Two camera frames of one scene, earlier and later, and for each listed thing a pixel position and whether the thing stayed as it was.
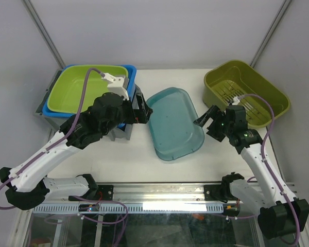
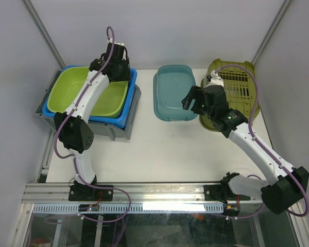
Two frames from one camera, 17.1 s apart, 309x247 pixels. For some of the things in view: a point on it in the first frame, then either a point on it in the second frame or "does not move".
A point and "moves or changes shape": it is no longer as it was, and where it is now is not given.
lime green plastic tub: x=67 y=93 does not move
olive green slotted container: x=227 y=81 moves or changes shape
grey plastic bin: x=57 y=122 does not move
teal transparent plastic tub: x=175 y=135 to x=172 y=84
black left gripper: x=140 y=116 to x=126 y=76
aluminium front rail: x=159 y=192 does not move
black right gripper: x=214 y=112 to x=195 y=92
